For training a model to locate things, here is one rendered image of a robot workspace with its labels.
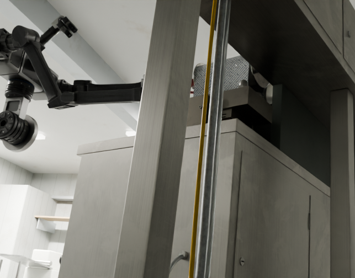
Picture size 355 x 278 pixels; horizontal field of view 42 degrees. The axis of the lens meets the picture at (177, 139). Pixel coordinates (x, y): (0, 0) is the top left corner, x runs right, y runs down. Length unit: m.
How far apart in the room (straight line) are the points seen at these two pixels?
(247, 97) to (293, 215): 0.43
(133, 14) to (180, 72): 3.87
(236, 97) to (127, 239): 0.80
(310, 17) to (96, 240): 0.91
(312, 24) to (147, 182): 0.78
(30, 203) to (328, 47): 8.98
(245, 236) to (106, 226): 0.45
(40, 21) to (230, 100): 3.38
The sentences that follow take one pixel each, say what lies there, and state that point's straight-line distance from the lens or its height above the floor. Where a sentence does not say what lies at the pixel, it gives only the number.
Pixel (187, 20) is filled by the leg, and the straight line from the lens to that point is 0.84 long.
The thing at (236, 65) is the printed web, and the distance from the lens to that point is 1.73.
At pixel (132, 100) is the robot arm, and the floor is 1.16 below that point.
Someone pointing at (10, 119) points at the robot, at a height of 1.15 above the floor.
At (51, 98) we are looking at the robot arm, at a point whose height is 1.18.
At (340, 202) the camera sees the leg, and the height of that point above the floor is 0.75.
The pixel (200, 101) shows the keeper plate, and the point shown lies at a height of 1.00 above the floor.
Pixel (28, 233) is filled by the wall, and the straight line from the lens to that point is 10.05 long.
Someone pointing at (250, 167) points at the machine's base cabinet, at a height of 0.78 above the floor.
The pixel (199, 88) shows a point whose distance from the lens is 1.78.
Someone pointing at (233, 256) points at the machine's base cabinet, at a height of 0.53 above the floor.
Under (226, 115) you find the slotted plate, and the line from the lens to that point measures 1.41.
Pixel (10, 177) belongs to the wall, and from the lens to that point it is 10.80.
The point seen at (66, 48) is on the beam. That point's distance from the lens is 4.91.
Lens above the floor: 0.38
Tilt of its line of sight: 20 degrees up
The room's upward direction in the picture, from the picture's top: 7 degrees clockwise
